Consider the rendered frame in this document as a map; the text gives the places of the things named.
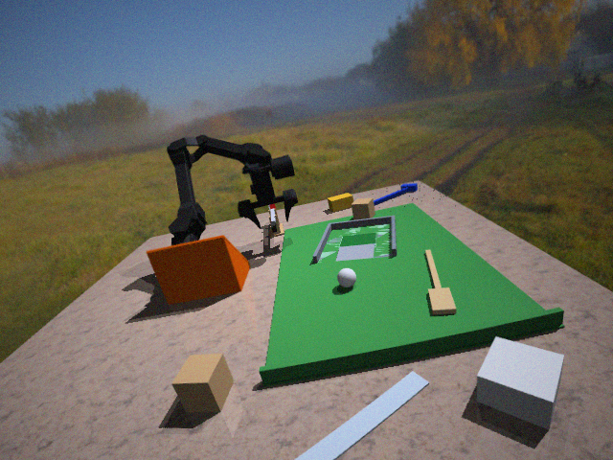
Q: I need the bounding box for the blue putter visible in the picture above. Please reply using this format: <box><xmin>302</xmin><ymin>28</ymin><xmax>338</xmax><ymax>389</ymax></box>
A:
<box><xmin>374</xmin><ymin>183</ymin><xmax>418</xmax><ymax>205</ymax></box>

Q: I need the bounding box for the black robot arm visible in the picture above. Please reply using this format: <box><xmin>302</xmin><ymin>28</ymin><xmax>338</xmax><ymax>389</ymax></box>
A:
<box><xmin>167</xmin><ymin>135</ymin><xmax>295</xmax><ymax>246</ymax></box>

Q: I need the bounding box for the light blue flat strip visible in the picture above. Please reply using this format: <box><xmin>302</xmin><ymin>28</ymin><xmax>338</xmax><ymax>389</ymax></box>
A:
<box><xmin>295</xmin><ymin>371</ymin><xmax>429</xmax><ymax>460</ymax></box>

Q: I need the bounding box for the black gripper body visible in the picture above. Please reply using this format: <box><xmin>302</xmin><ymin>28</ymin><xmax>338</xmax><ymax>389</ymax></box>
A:
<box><xmin>238</xmin><ymin>181</ymin><xmax>298</xmax><ymax>217</ymax></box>

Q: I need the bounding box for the white golf ball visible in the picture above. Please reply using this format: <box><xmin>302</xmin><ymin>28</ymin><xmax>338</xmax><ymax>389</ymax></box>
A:
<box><xmin>337</xmin><ymin>268</ymin><xmax>356</xmax><ymax>288</ymax></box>

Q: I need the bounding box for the green putting mat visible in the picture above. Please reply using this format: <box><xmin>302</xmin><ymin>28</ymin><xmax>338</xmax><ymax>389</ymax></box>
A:
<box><xmin>266</xmin><ymin>203</ymin><xmax>544</xmax><ymax>366</ymax></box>

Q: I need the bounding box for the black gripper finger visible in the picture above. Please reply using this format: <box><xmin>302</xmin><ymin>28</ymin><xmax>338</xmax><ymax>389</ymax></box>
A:
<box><xmin>284</xmin><ymin>202</ymin><xmax>294</xmax><ymax>222</ymax></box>
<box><xmin>245</xmin><ymin>209</ymin><xmax>261</xmax><ymax>229</ymax></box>

